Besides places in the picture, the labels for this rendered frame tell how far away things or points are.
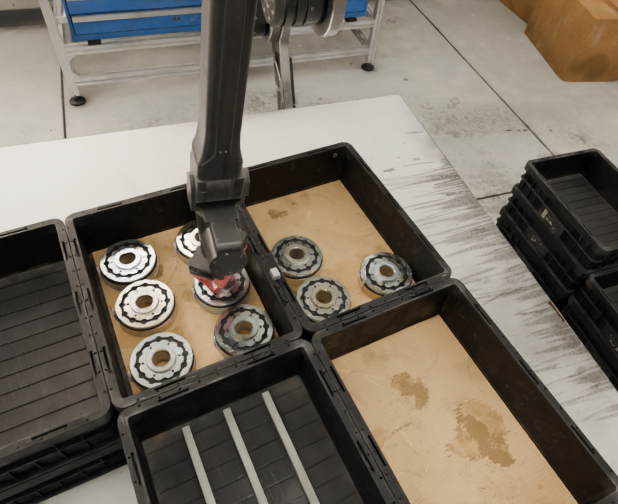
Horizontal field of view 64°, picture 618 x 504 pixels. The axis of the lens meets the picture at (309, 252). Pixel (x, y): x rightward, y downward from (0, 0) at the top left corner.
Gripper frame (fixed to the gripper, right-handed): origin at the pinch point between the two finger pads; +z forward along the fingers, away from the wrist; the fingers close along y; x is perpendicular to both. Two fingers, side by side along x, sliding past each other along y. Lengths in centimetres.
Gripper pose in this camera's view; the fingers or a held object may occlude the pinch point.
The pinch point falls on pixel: (221, 278)
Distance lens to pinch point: 92.3
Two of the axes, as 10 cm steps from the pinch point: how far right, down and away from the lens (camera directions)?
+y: 3.3, -7.3, 6.0
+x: -9.4, -3.0, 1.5
